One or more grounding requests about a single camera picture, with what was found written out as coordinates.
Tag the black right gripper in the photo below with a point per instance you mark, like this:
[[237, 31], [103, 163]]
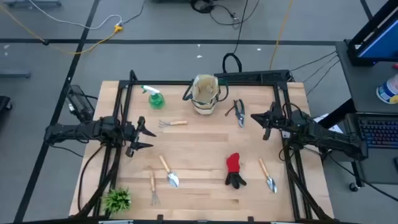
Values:
[[276, 119]]

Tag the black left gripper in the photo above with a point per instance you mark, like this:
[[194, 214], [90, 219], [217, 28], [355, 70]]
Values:
[[133, 137]]

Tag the green spray bottle white nozzle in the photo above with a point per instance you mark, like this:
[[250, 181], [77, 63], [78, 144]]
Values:
[[156, 101]]

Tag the red and black gardening glove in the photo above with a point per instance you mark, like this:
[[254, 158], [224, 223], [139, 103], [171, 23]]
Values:
[[233, 163]]

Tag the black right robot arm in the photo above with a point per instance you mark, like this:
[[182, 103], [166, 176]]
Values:
[[326, 137]]

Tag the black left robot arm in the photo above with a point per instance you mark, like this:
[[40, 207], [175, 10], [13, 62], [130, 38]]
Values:
[[77, 130]]

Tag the beige gardening bag green trim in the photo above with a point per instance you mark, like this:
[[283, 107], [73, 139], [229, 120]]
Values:
[[205, 93]]

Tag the long black power box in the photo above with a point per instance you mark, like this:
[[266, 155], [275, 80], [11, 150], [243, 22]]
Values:
[[255, 76]]

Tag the white paper sheet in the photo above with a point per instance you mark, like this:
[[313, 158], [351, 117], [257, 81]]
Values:
[[323, 119]]

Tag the small green artificial plant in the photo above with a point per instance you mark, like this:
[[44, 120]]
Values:
[[116, 200]]

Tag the black mesh box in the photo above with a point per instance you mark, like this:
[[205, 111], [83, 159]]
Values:
[[77, 102]]

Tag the black table edge clip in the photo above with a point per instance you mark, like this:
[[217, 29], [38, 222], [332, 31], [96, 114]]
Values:
[[250, 218], [160, 217]]

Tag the grey desk black legs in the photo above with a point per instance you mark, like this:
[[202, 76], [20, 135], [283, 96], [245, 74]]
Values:
[[357, 81]]

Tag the black keyboard coloured keys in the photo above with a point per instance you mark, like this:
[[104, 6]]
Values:
[[379, 132]]

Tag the white blue wipes container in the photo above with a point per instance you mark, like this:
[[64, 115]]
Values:
[[388, 91]]

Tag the black monitor blue screen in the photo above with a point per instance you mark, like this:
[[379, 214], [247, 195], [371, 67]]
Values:
[[379, 43]]

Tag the black floor object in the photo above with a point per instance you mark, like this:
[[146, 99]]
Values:
[[4, 104]]

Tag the grey furniture base bar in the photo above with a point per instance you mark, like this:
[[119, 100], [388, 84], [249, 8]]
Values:
[[15, 73], [31, 3]]

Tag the black aluminium table frame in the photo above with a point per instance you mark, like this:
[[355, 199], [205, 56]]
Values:
[[171, 82]]

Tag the silver table edge bracket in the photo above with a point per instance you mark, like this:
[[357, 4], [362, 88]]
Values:
[[115, 222], [281, 222]]

